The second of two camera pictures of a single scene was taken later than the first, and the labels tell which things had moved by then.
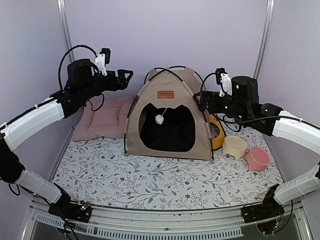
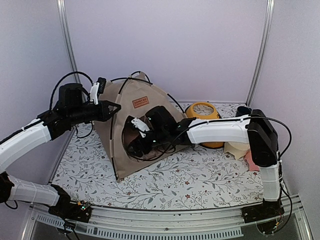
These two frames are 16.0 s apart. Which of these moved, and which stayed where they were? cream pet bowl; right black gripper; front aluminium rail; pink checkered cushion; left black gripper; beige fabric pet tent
Moved: left black gripper; beige fabric pet tent; pink checkered cushion; right black gripper
Stayed: front aluminium rail; cream pet bowl
